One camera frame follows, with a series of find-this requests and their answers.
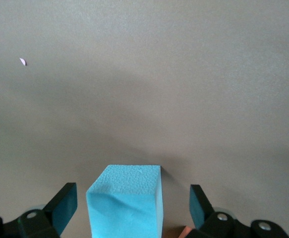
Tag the tiny white crumb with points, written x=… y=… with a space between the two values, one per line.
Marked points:
x=22 y=61

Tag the orange foam block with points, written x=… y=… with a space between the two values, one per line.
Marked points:
x=185 y=232

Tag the brown table cover sheet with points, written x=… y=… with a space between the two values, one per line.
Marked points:
x=159 y=74

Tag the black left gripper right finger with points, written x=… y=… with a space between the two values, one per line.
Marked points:
x=199 y=209

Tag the blue foam block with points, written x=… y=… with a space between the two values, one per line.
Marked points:
x=124 y=203

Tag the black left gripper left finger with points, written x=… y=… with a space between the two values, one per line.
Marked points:
x=65 y=203

